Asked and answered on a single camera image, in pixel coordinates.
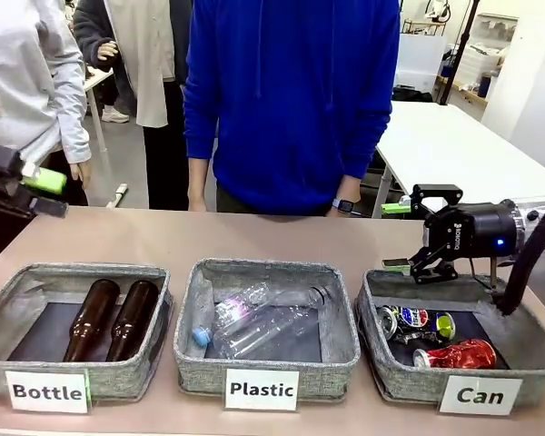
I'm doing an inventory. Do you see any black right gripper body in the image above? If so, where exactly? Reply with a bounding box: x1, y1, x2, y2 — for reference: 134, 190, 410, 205
423, 201, 521, 263

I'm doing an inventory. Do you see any crushed Pepsi can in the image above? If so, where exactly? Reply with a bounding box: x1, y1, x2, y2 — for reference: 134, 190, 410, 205
375, 304, 457, 342

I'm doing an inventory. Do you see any crushed red soda can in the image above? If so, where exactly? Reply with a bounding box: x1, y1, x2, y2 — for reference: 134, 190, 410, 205
412, 338, 499, 370

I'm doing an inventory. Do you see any brown glass beer bottle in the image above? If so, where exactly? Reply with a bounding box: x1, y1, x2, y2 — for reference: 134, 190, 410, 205
63, 279, 121, 363
104, 280, 161, 363

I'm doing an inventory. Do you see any crushed plastic bottle blue cap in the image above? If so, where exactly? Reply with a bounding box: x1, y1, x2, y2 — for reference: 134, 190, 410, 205
191, 281, 274, 349

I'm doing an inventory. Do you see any blue hoodie person right forearm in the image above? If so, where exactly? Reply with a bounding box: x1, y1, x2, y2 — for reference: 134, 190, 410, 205
187, 156, 211, 213

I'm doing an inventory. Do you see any blue hoodie person left forearm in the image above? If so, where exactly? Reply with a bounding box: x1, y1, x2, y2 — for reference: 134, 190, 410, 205
332, 173, 363, 217

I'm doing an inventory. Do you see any grey fabric basket Bottle label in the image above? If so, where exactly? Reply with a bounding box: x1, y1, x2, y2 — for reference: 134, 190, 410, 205
0, 262, 174, 403

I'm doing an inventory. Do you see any grey fabric basket Can label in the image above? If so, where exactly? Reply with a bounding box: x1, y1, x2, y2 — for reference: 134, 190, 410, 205
356, 268, 545, 407

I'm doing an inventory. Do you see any white Can label card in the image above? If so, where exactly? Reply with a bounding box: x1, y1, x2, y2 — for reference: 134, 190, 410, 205
438, 374, 524, 417

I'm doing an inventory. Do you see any grey fabric basket Plastic label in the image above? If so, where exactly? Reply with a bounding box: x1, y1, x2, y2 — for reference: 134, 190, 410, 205
173, 258, 362, 401

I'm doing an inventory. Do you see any grey sweatshirt person left hand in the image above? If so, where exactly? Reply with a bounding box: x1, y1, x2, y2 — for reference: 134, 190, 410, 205
69, 159, 94, 190

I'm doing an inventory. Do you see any beige coat person hand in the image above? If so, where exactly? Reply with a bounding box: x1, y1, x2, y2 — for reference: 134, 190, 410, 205
96, 40, 120, 63

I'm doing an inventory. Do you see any large white background table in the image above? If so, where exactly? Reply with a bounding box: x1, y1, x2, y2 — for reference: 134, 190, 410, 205
371, 100, 545, 220

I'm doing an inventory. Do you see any white tube on floor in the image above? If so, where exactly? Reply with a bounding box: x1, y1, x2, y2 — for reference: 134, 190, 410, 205
105, 182, 130, 208

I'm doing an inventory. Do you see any white background table leg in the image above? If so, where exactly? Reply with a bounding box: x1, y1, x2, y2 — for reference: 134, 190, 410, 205
83, 67, 115, 165

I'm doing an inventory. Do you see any person in grey sweatshirt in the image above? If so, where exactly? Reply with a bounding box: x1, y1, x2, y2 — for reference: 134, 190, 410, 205
0, 0, 94, 270

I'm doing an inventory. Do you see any white sneaker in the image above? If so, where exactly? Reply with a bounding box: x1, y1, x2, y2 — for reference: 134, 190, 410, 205
101, 105, 131, 124

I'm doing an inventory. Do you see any black bag on table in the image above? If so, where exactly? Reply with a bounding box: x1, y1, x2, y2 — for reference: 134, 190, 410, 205
392, 85, 435, 104

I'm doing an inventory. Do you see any white panel board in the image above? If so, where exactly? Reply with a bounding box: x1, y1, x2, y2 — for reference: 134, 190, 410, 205
395, 32, 447, 88

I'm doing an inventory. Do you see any clear storage box stack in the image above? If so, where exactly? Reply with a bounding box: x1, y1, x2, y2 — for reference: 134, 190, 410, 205
455, 42, 506, 84

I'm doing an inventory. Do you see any black tripod pole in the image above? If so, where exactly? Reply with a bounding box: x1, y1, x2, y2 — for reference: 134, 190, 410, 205
437, 0, 481, 107

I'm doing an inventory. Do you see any person in beige coat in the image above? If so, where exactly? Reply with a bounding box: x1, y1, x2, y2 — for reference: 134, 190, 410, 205
72, 0, 194, 212

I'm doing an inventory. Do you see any clear plastic bottle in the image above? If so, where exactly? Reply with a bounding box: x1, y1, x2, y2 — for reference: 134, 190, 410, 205
210, 285, 331, 361

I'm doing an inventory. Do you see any person in blue hoodie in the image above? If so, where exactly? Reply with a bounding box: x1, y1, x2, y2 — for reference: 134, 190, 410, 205
183, 0, 401, 218

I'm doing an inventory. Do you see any white Bottle label card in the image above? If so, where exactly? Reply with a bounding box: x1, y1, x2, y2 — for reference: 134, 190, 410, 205
5, 370, 93, 415

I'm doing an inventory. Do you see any white Plastic label card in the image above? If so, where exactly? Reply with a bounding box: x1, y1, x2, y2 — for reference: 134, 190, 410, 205
224, 368, 301, 411

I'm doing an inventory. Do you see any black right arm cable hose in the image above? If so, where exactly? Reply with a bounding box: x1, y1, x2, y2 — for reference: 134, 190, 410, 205
498, 190, 545, 317

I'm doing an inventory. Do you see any smartwatch with lilac strap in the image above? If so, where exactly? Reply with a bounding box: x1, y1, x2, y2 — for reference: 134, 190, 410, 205
332, 196, 361, 215

